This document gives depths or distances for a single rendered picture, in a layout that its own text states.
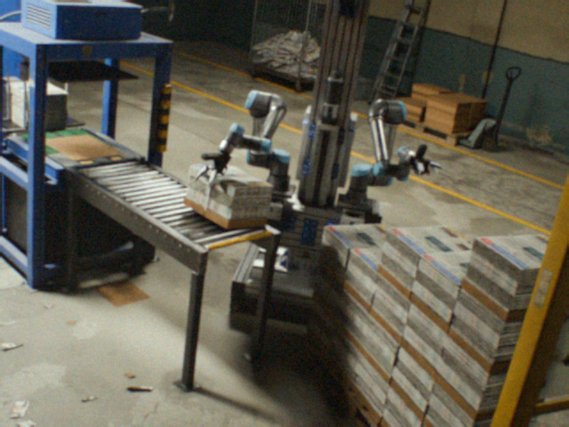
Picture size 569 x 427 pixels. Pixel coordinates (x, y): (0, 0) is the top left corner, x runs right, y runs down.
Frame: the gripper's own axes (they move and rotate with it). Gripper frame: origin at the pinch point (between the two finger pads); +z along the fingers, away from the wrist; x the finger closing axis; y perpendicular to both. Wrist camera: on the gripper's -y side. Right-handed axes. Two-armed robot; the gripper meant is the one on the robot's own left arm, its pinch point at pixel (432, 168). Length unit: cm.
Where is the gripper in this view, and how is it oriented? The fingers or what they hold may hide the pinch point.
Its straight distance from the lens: 388.0
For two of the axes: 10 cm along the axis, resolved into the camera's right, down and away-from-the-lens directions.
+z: 3.2, 3.9, -8.6
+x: -9.5, 1.2, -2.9
